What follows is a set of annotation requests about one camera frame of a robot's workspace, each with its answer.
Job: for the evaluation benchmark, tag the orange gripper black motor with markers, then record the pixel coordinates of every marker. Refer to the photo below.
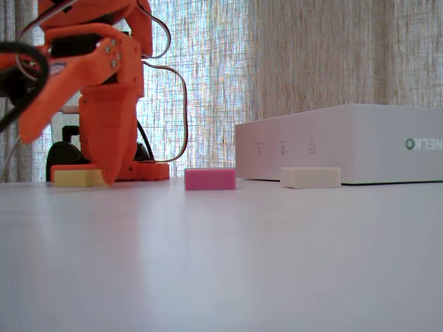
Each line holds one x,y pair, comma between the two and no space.
119,74

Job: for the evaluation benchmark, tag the yellow cuboid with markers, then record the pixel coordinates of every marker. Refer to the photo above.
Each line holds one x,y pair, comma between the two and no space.
76,178

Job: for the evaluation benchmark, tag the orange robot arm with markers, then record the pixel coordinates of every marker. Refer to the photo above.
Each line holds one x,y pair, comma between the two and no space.
138,20

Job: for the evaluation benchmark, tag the pink cuboid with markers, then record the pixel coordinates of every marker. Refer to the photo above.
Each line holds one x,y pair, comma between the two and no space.
209,179

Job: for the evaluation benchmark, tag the white cuboid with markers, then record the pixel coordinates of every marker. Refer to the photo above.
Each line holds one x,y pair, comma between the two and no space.
309,177

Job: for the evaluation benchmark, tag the white box bin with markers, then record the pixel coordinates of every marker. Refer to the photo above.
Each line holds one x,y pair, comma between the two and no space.
346,138

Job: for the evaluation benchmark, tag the black table clamp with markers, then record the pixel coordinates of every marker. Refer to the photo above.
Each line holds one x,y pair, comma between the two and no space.
64,154

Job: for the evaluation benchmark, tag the beige woven curtain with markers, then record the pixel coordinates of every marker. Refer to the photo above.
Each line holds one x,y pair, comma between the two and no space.
311,52

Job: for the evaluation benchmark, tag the wrist camera in orange mount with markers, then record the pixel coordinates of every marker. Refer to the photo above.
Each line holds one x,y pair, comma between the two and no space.
14,79

